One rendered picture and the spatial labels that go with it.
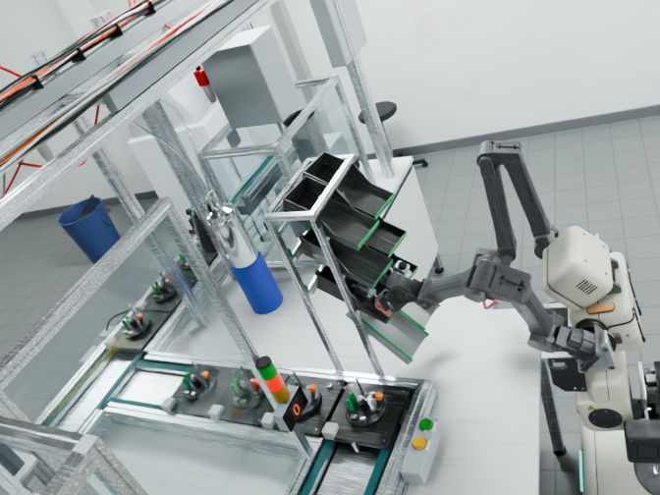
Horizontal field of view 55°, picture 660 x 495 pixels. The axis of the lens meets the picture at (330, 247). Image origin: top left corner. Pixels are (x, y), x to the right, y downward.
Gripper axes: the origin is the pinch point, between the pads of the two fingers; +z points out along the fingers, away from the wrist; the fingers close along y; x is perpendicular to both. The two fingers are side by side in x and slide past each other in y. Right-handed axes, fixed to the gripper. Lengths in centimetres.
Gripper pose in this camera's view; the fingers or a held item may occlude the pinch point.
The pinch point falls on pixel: (386, 298)
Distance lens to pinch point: 214.1
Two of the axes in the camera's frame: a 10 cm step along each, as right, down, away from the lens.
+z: -4.6, 1.8, 8.7
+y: -6.9, 5.3, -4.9
